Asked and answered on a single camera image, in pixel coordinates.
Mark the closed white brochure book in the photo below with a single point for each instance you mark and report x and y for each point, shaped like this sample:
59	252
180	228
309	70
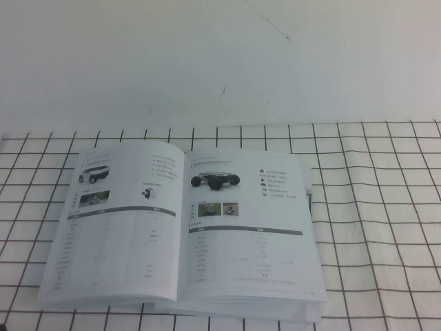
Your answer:
311	315

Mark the white product catalogue book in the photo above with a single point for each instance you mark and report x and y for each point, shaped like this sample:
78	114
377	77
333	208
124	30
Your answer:
138	241

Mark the white black-grid tablecloth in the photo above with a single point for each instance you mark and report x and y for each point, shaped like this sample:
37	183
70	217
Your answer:
379	207

